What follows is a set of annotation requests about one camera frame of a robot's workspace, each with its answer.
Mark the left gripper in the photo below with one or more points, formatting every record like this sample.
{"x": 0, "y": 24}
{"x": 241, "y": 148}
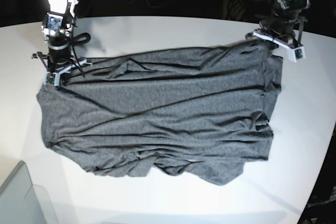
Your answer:
{"x": 283, "y": 32}

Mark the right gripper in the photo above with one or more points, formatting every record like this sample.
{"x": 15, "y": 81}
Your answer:
{"x": 62, "y": 62}

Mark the grey t-shirt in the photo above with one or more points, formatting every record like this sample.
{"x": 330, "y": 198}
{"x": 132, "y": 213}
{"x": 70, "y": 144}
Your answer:
{"x": 203, "y": 111}

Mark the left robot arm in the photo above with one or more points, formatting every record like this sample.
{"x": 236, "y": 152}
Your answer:
{"x": 288, "y": 9}

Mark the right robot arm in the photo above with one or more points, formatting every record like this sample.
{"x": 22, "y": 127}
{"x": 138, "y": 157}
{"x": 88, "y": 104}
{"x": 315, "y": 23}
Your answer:
{"x": 58, "y": 31}

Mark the translucent grey tray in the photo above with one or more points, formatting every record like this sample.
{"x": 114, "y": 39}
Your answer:
{"x": 24, "y": 202}

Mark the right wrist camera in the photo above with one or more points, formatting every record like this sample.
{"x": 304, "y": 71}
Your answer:
{"x": 52, "y": 78}

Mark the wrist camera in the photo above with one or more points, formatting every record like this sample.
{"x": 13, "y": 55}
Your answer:
{"x": 52, "y": 78}
{"x": 295, "y": 54}

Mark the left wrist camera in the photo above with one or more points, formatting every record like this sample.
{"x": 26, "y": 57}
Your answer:
{"x": 295, "y": 54}

